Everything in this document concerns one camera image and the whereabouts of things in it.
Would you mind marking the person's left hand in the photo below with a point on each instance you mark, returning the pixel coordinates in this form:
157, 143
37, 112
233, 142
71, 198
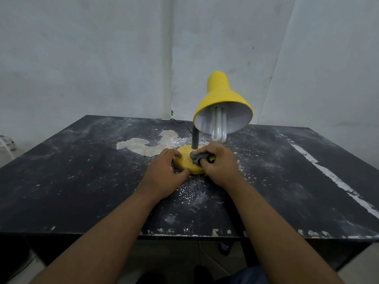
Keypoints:
161, 175

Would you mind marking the person's right hand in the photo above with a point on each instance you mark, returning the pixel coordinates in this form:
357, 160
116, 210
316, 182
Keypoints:
222, 167

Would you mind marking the person's left thumb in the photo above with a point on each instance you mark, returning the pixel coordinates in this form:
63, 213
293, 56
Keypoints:
181, 175

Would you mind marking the person's right fingers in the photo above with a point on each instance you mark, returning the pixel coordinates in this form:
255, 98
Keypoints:
207, 161

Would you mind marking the grey cleaning cloth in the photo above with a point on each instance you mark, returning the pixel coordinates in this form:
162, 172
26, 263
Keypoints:
196, 157

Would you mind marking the yellow desk lamp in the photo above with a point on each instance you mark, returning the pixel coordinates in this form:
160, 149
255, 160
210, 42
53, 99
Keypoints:
220, 99

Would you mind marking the person's right forearm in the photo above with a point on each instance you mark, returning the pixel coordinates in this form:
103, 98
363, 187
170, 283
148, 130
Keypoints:
278, 239

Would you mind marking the person's left forearm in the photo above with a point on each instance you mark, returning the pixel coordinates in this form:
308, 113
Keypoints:
100, 245

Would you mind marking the white fluorescent bulb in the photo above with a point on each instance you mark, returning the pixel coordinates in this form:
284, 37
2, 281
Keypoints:
219, 127

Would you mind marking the small black object under table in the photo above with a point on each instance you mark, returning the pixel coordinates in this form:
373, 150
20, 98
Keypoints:
224, 248

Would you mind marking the black worn table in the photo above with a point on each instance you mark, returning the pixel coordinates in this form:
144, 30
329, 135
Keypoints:
74, 180

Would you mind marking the person's dark blue trousers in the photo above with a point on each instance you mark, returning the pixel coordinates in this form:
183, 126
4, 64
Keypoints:
245, 276

